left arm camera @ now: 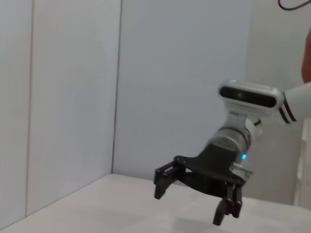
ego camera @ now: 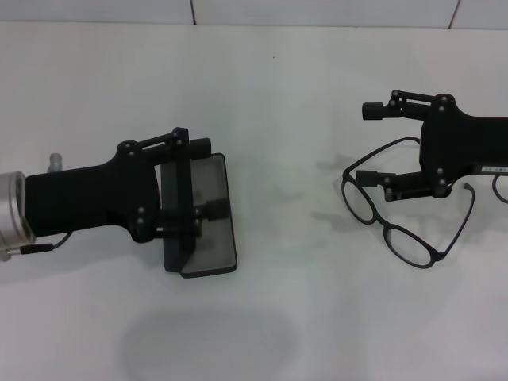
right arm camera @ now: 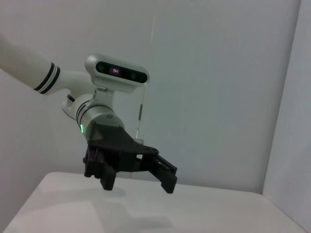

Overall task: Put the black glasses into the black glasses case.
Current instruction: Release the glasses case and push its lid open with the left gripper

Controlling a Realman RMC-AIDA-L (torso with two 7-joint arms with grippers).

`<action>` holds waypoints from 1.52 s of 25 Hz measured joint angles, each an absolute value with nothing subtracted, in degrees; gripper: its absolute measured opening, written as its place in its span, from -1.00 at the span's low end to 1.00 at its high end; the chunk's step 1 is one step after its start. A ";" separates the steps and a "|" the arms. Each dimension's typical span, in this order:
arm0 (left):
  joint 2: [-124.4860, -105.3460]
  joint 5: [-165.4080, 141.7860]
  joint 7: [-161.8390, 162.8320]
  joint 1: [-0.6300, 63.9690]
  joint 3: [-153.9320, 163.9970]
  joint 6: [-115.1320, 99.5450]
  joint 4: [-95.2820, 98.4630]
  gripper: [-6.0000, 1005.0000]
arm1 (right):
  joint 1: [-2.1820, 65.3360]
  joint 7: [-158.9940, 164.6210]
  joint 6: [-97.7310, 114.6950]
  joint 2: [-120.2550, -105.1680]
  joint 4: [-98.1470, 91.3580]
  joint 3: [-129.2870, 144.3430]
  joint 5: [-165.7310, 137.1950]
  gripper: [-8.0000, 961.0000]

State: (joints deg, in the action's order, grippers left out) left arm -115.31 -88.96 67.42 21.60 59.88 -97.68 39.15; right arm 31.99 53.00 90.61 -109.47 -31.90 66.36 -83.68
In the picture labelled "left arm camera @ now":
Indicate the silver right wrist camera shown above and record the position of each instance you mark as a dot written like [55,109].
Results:
[245,95]

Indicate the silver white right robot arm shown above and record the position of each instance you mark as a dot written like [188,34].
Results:
[298,102]

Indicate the brown blurry background object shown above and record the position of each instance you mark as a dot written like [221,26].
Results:
[307,55]

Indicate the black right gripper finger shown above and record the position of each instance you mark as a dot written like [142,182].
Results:
[161,184]
[219,213]

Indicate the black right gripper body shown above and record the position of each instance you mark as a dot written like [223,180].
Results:
[213,167]

